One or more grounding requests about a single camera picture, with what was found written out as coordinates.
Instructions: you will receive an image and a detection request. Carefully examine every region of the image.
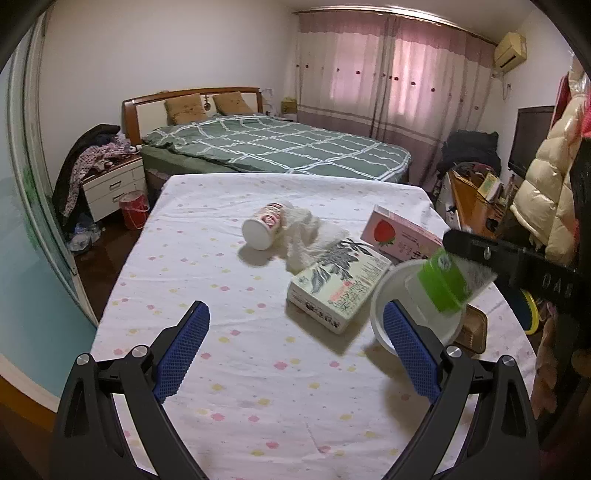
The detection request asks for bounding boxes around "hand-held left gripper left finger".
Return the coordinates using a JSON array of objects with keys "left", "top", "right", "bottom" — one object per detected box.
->
[{"left": 52, "top": 300, "right": 212, "bottom": 480}]

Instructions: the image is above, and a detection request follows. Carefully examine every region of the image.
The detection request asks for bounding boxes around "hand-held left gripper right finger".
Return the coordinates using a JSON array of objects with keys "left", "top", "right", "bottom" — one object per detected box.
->
[{"left": 382, "top": 299, "right": 541, "bottom": 480}]

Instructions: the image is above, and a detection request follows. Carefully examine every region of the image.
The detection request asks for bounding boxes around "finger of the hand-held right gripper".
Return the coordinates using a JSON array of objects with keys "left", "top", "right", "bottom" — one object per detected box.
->
[{"left": 442, "top": 228, "right": 522, "bottom": 278}]

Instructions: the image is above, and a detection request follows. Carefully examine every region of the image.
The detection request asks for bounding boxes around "black bin yellow rim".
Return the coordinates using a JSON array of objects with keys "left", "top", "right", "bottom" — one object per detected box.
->
[{"left": 519, "top": 288, "right": 541, "bottom": 335}]

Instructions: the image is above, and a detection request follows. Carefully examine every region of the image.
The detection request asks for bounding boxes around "green plastic bag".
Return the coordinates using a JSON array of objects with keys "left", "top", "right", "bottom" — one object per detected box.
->
[{"left": 416, "top": 249, "right": 498, "bottom": 315}]

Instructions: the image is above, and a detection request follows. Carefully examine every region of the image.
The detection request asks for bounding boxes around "white plastic bowl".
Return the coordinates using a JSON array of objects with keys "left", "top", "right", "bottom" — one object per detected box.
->
[{"left": 370, "top": 260, "right": 469, "bottom": 358}]

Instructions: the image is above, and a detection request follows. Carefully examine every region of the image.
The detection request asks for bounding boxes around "white supplement bottle red label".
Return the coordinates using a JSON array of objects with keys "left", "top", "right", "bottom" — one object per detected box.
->
[{"left": 242, "top": 202, "right": 291, "bottom": 251}]

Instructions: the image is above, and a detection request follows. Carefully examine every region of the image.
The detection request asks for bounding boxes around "wooden desk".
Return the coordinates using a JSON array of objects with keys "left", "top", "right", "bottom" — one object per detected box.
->
[{"left": 445, "top": 168, "right": 522, "bottom": 241}]

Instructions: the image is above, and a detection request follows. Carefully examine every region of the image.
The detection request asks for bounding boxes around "green yellow book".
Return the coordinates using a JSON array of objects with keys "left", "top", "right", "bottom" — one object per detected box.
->
[{"left": 477, "top": 173, "right": 502, "bottom": 199}]

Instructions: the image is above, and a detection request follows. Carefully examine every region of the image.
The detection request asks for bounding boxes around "brown plastic tray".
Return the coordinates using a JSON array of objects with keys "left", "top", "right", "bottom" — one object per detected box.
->
[{"left": 455, "top": 305, "right": 488, "bottom": 356}]

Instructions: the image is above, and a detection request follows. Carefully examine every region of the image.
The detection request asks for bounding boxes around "pink drink carton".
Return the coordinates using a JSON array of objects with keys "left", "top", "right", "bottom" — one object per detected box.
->
[{"left": 360, "top": 204, "right": 446, "bottom": 264}]

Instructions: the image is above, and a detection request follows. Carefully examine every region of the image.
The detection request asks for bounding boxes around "cream puffer jacket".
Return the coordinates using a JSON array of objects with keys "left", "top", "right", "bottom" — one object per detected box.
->
[{"left": 509, "top": 95, "right": 591, "bottom": 266}]

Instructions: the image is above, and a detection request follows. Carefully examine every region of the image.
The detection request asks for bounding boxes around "beige printed cardboard box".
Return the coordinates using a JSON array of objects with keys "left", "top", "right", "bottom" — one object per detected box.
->
[{"left": 286, "top": 237, "right": 393, "bottom": 335}]

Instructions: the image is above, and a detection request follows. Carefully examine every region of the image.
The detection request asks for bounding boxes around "pile of dark clothes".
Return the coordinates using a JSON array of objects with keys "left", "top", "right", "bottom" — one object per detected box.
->
[{"left": 436, "top": 130, "right": 502, "bottom": 185}]

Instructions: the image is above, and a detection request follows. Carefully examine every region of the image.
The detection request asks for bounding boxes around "black television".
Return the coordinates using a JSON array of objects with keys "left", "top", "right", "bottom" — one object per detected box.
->
[{"left": 508, "top": 106, "right": 556, "bottom": 178}]

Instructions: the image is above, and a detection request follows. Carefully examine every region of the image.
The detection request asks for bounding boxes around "crumpled white tissue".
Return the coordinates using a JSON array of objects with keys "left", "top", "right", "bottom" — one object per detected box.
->
[{"left": 279, "top": 205, "right": 352, "bottom": 273}]

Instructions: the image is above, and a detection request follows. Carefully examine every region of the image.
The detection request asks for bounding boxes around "red bucket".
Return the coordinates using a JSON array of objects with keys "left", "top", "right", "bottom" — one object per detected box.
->
[{"left": 119, "top": 189, "right": 151, "bottom": 230}]

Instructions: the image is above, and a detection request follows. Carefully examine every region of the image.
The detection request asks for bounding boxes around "white nightstand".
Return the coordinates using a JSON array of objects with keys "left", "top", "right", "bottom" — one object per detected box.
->
[{"left": 82, "top": 154, "right": 146, "bottom": 222}]

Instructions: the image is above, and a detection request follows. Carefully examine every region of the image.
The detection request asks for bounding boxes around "frosted glass sliding door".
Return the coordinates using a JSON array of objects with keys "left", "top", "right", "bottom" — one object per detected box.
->
[{"left": 0, "top": 9, "right": 100, "bottom": 398}]

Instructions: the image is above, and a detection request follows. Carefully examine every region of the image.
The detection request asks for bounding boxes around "pink sheer curtain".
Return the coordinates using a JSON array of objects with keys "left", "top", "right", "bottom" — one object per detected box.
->
[{"left": 293, "top": 10, "right": 497, "bottom": 185}]

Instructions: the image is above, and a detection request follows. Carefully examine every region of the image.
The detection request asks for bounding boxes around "beige air conditioner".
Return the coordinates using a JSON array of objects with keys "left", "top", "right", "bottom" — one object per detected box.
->
[{"left": 494, "top": 31, "right": 528, "bottom": 73}]

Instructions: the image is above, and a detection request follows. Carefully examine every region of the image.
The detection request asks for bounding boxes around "dark jacket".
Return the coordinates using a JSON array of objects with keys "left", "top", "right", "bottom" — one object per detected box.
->
[{"left": 52, "top": 124, "right": 122, "bottom": 227}]

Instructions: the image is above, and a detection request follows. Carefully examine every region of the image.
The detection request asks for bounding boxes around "green plaid quilt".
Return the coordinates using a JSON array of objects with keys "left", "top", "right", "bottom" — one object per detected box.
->
[{"left": 141, "top": 113, "right": 411, "bottom": 181}]

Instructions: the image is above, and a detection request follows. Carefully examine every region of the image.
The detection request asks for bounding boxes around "brown pillow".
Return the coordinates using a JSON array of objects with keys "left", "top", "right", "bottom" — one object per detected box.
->
[
  {"left": 165, "top": 93, "right": 207, "bottom": 124},
  {"left": 212, "top": 91, "right": 254, "bottom": 115}
]

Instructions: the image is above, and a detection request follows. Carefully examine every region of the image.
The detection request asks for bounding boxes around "wooden bed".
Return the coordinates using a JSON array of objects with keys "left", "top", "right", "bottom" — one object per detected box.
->
[{"left": 121, "top": 87, "right": 411, "bottom": 185}]

